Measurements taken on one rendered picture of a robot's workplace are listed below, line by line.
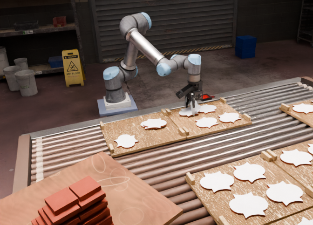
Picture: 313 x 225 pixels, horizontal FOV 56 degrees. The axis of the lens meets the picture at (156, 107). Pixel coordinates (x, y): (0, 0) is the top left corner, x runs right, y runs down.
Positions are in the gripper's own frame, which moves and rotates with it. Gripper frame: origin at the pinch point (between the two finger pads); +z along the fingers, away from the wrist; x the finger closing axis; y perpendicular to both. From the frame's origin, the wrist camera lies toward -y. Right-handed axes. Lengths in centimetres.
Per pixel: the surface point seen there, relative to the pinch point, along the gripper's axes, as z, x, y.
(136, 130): 3.1, -6.7, -35.7
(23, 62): 74, 438, -135
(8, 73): 72, 372, -154
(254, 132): 2.0, -33.5, 23.8
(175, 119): 1.9, -4.0, -10.5
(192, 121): 1.5, -10.3, -2.4
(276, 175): 1, -70, 9
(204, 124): 0.3, -17.8, 1.3
